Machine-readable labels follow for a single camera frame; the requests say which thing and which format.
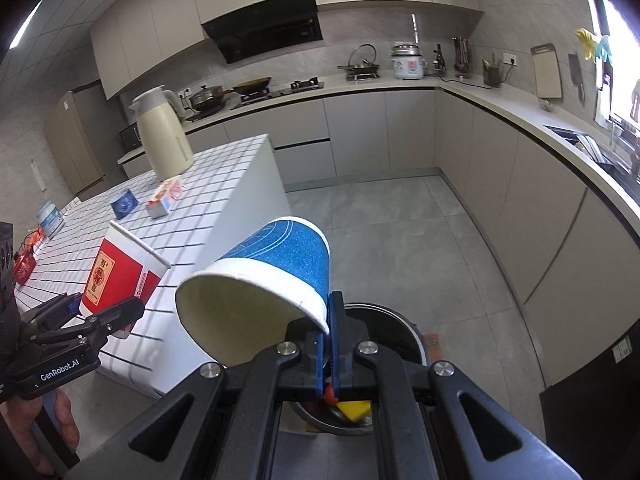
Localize red paper cup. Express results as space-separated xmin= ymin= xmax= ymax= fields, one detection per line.
xmin=80 ymin=220 xmax=172 ymax=338

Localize white and blue jar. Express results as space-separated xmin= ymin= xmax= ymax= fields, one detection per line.
xmin=36 ymin=201 xmax=65 ymax=238

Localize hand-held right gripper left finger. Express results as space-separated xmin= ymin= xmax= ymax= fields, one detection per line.
xmin=65 ymin=322 xmax=329 ymax=480

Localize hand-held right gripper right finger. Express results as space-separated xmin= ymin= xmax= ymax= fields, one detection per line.
xmin=327 ymin=290 xmax=583 ymax=480

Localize kitchen cleaver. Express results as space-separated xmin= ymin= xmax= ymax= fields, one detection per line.
xmin=568 ymin=53 xmax=587 ymax=106

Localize black pot with lid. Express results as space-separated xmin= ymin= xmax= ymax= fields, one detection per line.
xmin=189 ymin=85 xmax=233 ymax=112

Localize red and white food box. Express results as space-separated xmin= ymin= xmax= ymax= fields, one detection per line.
xmin=146 ymin=177 xmax=186 ymax=219

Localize black microwave oven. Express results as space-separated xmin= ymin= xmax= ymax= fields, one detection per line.
xmin=119 ymin=124 xmax=143 ymax=152

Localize black trash bin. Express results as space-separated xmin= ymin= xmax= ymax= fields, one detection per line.
xmin=280 ymin=301 xmax=429 ymax=438

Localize metal faucet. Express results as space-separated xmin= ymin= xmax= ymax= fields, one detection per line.
xmin=607 ymin=115 xmax=627 ymax=149

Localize white rice cooker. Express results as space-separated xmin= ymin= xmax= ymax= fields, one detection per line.
xmin=391 ymin=42 xmax=427 ymax=81

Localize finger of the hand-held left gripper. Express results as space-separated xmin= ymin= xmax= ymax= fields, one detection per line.
xmin=22 ymin=292 xmax=82 ymax=333
xmin=62 ymin=296 xmax=146 ymax=347

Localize black wok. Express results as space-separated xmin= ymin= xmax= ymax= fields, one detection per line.
xmin=232 ymin=76 xmax=272 ymax=96

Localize grey cutting board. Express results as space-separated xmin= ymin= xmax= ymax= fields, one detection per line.
xmin=531 ymin=43 xmax=563 ymax=99

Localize black range hood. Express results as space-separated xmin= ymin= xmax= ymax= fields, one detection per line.
xmin=201 ymin=0 xmax=323 ymax=64

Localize black appliance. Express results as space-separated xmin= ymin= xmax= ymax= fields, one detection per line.
xmin=539 ymin=332 xmax=640 ymax=480

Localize beige thermos jug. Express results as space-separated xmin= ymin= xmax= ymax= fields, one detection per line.
xmin=129 ymin=86 xmax=196 ymax=181

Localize yellow and blue gloves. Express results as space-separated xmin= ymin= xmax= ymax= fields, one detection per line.
xmin=574 ymin=27 xmax=614 ymax=64

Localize short blue paper cup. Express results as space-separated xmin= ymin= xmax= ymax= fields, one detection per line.
xmin=111 ymin=188 xmax=138 ymax=217

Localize dark chopstick holder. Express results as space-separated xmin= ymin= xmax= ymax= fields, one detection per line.
xmin=481 ymin=55 xmax=503 ymax=87

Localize kitchen sink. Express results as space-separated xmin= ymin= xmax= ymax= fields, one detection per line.
xmin=545 ymin=125 xmax=640 ymax=181

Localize pan with lid stand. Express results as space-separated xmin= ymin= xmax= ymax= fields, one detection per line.
xmin=336 ymin=44 xmax=382 ymax=81

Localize beige refrigerator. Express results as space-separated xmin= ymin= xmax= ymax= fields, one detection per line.
xmin=44 ymin=82 xmax=108 ymax=197

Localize metal utensil holder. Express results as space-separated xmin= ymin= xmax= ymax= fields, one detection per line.
xmin=451 ymin=36 xmax=472 ymax=81

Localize gas stove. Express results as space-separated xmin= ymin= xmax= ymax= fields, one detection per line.
xmin=230 ymin=77 xmax=326 ymax=107

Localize person's left hand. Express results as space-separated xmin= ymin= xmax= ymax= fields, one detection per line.
xmin=0 ymin=390 xmax=81 ymax=477

